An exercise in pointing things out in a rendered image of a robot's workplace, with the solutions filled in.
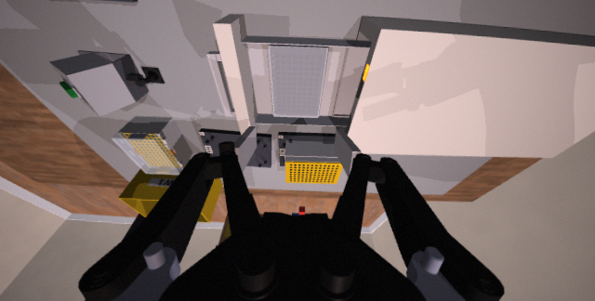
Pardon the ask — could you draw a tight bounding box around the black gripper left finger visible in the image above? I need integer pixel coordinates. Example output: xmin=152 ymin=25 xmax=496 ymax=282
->
xmin=78 ymin=126 xmax=275 ymax=301

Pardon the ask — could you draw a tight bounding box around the yellow open-top bin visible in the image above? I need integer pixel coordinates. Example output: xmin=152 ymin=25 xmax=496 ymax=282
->
xmin=118 ymin=169 xmax=223 ymax=223

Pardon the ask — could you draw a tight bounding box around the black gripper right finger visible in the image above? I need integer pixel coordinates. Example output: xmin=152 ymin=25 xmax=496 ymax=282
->
xmin=316 ymin=129 xmax=504 ymax=301

